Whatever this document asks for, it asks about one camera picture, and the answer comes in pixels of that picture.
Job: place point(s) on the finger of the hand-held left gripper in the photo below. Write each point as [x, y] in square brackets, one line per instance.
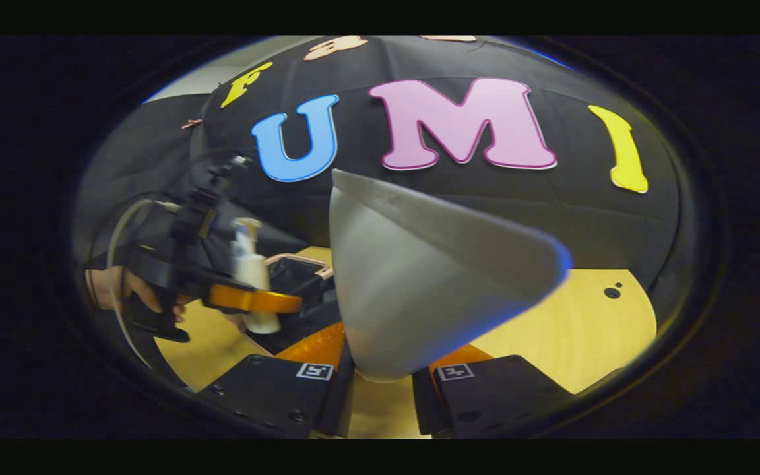
[254, 301]

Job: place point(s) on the white pump bottle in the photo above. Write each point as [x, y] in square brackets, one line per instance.
[251, 267]

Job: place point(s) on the white squeeze tube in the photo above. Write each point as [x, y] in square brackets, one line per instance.
[419, 277]

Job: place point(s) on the copper clip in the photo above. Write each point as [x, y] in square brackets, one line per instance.
[190, 123]

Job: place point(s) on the black backdrop cloth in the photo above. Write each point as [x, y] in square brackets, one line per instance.
[551, 218]

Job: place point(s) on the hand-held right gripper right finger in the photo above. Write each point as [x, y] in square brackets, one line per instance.
[499, 396]

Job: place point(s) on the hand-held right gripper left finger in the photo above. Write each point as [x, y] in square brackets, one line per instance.
[274, 396]

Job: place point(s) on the pink suitcase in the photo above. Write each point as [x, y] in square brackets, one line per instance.
[301, 284]

